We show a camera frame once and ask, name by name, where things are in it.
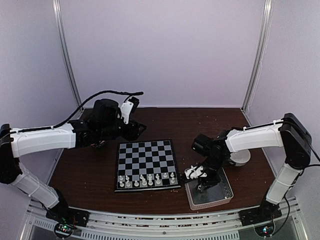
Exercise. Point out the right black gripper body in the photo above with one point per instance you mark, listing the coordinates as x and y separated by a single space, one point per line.
216 179

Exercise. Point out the twelfth white chess piece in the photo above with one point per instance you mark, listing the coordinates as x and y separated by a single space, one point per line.
158 181

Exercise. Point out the left aluminium frame post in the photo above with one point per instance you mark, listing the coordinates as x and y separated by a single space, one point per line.
65 53

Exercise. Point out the black white chessboard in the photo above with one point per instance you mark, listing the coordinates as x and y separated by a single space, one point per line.
144 158

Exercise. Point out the thirteenth white chess piece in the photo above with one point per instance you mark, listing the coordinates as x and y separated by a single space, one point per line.
128 184

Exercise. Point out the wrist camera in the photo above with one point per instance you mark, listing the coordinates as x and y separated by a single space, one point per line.
128 106
195 172

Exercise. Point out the pink plastic basket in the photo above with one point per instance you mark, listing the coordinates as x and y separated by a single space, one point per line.
217 195

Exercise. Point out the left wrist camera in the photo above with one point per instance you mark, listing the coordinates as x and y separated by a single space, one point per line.
128 106

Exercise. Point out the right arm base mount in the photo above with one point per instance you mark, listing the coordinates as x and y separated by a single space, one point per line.
262 217

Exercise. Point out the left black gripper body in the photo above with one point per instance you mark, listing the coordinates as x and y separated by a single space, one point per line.
129 135

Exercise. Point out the right aluminium frame post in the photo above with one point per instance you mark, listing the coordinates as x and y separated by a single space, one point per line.
261 46

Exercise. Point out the red patterned bowl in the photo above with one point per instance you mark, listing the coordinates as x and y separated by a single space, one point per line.
98 145

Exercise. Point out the front aluminium rail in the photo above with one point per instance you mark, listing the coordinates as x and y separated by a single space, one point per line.
219 225

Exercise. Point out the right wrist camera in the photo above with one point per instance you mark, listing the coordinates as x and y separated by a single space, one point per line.
195 172

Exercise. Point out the white ceramic bowl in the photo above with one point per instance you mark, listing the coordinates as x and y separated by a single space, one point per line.
239 158

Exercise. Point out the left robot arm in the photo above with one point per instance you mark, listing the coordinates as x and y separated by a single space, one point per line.
107 121

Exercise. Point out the aluminium frame post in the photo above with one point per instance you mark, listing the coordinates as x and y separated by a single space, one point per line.
261 46
65 53

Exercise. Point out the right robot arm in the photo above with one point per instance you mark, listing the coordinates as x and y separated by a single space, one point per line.
286 133

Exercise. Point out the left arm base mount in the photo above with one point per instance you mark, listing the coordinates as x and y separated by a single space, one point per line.
68 219

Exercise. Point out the eleventh white chess piece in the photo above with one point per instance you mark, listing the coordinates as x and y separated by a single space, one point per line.
143 182

